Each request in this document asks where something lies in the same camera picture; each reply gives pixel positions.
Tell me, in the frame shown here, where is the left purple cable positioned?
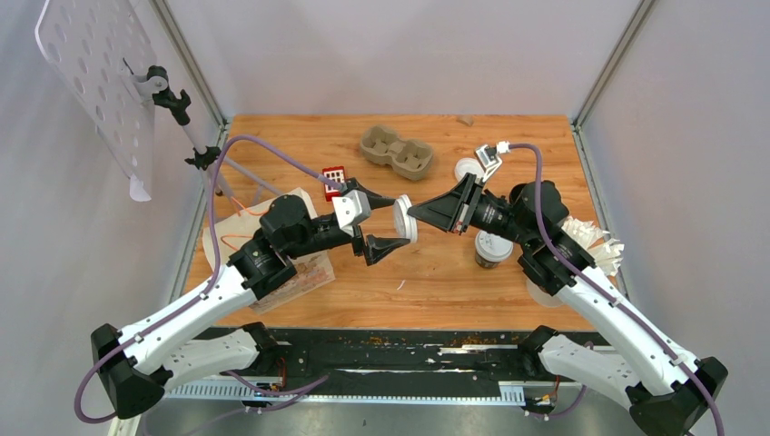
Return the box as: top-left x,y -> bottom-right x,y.
73,134 -> 347,425

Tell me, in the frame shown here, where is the cardboard cup carrier tray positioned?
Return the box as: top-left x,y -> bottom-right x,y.
359,124 -> 434,181

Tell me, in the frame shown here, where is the stack of white lids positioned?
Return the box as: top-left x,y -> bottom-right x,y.
454,158 -> 485,182

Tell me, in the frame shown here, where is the perforated white panel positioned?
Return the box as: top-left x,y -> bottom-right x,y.
35,0 -> 167,202

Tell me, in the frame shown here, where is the white paper bakery bag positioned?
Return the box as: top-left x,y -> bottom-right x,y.
202,196 -> 336,314

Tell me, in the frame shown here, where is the white straw holder cup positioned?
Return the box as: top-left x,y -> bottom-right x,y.
526,279 -> 564,308

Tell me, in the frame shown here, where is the tripod stand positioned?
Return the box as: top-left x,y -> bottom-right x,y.
123,59 -> 246,214

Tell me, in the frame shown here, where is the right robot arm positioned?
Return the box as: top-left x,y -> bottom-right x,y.
409,175 -> 727,435

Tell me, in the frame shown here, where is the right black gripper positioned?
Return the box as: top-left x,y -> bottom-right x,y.
406,173 -> 535,249

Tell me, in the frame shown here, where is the dark brown plastic cup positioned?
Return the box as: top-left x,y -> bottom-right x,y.
474,253 -> 501,269

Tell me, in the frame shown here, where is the red toy block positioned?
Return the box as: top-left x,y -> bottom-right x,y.
321,165 -> 349,203

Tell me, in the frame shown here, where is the white plastic cup lid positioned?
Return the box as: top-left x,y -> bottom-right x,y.
474,231 -> 514,262

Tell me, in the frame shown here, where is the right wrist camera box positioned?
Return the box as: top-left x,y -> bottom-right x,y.
474,141 -> 511,185

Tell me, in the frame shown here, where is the wrapped white straws bundle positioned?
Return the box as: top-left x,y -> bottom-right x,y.
561,216 -> 625,277

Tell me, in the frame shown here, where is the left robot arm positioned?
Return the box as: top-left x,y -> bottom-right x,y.
89,179 -> 416,419

